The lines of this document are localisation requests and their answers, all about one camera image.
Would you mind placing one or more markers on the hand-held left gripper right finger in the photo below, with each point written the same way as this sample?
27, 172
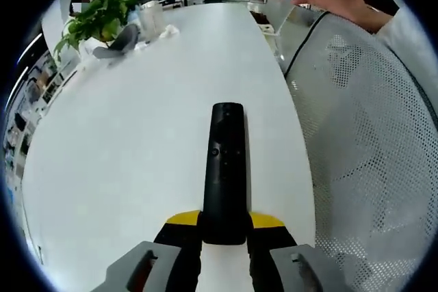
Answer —
273, 237

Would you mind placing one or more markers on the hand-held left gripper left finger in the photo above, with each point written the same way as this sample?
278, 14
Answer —
164, 264

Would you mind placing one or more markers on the black remote control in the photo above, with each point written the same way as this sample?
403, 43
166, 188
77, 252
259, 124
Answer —
226, 175

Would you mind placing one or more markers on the person's right hand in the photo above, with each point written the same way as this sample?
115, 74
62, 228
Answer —
338, 3

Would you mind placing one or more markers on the white mesh office chair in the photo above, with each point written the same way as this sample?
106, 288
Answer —
359, 134

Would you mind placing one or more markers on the crumpled white tissue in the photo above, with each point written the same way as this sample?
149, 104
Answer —
169, 31

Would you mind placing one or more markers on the clear plastic container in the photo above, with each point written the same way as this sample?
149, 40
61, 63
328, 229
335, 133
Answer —
152, 18

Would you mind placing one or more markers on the grey folded object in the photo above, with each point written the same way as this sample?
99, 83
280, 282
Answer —
119, 44

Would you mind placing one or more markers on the green potted plant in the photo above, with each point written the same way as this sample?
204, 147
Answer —
99, 15

